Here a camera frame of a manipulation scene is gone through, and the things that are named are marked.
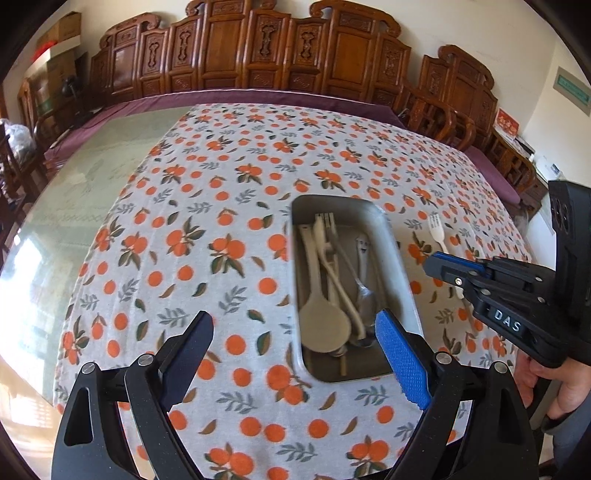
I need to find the long carved wooden bench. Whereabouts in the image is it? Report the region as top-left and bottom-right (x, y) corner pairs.
(88, 0), (413, 108)

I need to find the white plastic fork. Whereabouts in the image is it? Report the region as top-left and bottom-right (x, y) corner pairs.
(427, 211), (465, 300)

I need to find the green wall sign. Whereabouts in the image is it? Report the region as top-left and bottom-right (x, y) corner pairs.
(555, 66), (591, 105)

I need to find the short carved wooden bench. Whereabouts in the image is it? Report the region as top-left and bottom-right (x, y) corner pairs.
(417, 44), (502, 141)

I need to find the cream curved-handle spoon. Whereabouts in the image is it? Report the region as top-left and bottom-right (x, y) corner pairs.
(312, 214), (365, 337)

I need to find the white smiley-face spoon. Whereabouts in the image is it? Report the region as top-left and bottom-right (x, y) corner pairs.
(353, 234), (373, 297)

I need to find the grey metal tray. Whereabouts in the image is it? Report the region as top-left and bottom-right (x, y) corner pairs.
(291, 194), (424, 385)

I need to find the wooden side table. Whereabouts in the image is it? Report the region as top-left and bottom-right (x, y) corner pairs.
(488, 129), (548, 214)

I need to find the cream rice paddle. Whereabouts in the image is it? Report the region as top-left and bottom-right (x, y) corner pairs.
(298, 224), (351, 354)

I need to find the dark wooden chair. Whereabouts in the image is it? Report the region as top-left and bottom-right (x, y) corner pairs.
(0, 122), (49, 234)

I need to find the wooden armchair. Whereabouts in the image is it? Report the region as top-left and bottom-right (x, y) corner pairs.
(401, 84), (477, 154)

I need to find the red box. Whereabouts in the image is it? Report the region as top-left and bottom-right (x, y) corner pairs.
(493, 107), (521, 140)

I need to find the orange-print tablecloth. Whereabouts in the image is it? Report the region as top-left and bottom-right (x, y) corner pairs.
(53, 102), (533, 480)

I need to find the brown cardboard box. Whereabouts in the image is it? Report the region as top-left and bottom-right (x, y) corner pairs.
(34, 11), (82, 48)

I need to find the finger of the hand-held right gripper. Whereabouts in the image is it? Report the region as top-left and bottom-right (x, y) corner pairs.
(424, 255), (491, 302)
(435, 251), (492, 274)

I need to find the metal spoon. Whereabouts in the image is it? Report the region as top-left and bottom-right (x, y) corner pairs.
(330, 231), (379, 348)

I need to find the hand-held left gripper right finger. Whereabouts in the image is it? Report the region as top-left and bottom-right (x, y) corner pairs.
(375, 309), (541, 480)

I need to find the black desk lamp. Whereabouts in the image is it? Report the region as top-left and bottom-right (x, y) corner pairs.
(61, 75), (80, 112)

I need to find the clear plastic bag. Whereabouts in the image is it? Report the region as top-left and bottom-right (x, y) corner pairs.
(0, 119), (37, 163)

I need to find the short purple bench cushion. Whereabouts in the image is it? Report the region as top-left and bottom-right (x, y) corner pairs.
(463, 147), (522, 205)

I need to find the person's right hand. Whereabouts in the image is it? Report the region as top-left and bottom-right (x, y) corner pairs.
(514, 351), (591, 433)

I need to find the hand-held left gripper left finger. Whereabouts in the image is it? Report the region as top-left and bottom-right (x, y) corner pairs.
(51, 311), (215, 480)

